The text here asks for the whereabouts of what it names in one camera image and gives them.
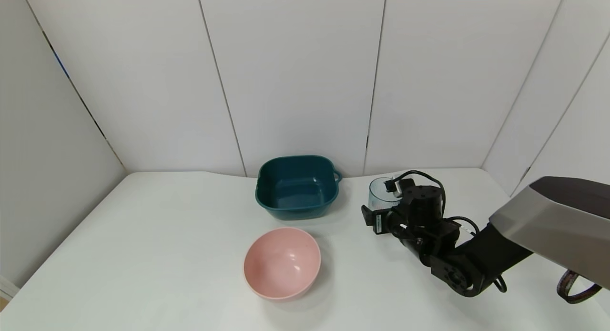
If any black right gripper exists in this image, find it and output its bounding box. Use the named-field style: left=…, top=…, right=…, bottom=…
left=361, top=204, right=408, bottom=238

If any clear blue ribbed cup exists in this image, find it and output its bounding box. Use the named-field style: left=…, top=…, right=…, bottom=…
left=368, top=177, right=406, bottom=209

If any pink round bowl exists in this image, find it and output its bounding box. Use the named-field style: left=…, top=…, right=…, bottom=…
left=244, top=227, right=322, bottom=301

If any dark teal square basin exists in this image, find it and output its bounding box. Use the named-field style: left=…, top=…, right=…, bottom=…
left=255, top=155, right=343, bottom=221

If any white black wrist camera box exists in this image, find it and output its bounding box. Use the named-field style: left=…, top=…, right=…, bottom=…
left=385, top=178, right=415, bottom=199

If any black camera cable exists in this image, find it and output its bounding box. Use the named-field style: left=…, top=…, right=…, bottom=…
left=391, top=170, right=480, bottom=236

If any brown strap loop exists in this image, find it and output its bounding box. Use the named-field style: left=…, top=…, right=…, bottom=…
left=557, top=269, right=602, bottom=304

